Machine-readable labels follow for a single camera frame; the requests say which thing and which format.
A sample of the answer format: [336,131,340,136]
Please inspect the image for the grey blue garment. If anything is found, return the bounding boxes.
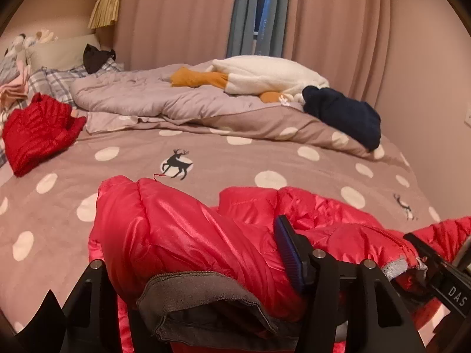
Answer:
[0,55,23,85]

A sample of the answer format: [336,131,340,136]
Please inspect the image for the polka dot deer blanket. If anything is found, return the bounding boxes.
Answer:
[0,108,442,339]

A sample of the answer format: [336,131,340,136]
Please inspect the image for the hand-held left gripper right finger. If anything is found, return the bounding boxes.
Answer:
[273,214,428,353]

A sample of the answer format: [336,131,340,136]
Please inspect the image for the yellow pleated lamp shade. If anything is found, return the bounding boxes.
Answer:
[87,0,123,29]

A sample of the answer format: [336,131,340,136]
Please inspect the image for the white goose plush toy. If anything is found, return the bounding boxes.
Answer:
[170,55,330,104]

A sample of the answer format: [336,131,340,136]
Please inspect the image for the navy blue garment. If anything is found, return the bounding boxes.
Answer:
[302,85,382,151]

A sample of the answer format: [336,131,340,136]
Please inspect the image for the blue sheer curtain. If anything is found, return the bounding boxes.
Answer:
[226,0,291,59]

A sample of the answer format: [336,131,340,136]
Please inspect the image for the pink curtain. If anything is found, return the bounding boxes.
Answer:
[110,0,243,71]
[283,0,394,111]

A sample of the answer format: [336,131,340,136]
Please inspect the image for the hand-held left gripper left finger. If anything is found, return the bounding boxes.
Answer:
[61,259,119,353]

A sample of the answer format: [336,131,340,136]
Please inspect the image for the window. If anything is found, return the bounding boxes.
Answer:
[254,0,275,39]

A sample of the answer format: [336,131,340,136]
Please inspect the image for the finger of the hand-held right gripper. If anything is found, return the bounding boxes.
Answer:
[403,232,447,276]

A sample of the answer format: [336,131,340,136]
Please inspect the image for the plaid pillow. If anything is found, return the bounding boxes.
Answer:
[27,57,125,110]

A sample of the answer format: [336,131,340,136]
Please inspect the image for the red folded puffer jacket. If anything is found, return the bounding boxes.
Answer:
[2,93,88,177]

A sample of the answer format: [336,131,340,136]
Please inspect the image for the cream plush toy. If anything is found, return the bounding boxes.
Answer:
[35,29,59,44]

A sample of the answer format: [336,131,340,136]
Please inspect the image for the grey quilt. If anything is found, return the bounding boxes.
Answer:
[70,59,306,133]

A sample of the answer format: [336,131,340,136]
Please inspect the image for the beige pillow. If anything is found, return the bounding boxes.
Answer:
[26,33,98,71]

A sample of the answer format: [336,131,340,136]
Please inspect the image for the black cloth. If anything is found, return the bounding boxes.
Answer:
[83,43,116,75]

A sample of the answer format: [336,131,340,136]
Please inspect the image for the pink hooded puffer jacket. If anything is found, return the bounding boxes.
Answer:
[88,176,471,353]

